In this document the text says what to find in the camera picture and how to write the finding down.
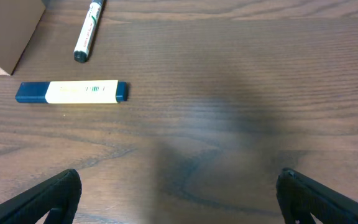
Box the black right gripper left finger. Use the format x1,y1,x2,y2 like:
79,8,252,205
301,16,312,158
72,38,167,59
0,169,82,223

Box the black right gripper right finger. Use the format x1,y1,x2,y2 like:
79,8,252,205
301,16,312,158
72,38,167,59
276,168,358,224

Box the yellow highlighter blue caps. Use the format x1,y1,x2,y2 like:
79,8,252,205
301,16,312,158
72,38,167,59
15,80,128,104

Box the white board marker black cap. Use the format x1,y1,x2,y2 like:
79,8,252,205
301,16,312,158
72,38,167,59
73,0,105,63

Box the brown cardboard box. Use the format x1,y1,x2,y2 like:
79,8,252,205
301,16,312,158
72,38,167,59
0,0,45,76

